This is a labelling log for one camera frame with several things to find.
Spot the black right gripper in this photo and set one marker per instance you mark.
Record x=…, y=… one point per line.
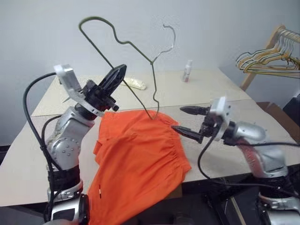
x=208, y=126

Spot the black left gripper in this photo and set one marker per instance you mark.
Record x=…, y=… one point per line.
x=99, y=95

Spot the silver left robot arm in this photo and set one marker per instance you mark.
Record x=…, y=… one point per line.
x=65, y=145

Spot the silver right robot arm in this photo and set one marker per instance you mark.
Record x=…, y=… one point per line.
x=264, y=152

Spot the orange shorts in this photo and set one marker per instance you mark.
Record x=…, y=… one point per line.
x=140, y=159

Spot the wooden hanger rack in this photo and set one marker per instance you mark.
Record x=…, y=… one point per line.
x=248, y=79

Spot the crumpled cream cloth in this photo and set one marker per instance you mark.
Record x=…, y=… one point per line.
x=137, y=83

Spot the small white bottle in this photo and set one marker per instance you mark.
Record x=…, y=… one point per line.
x=187, y=71

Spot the black box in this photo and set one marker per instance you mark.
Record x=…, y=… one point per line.
x=293, y=105

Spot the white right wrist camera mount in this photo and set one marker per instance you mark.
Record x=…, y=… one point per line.
x=221, y=112

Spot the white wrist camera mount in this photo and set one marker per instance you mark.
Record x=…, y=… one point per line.
x=221, y=112
x=68, y=78

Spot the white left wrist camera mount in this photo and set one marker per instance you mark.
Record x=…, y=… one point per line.
x=68, y=78

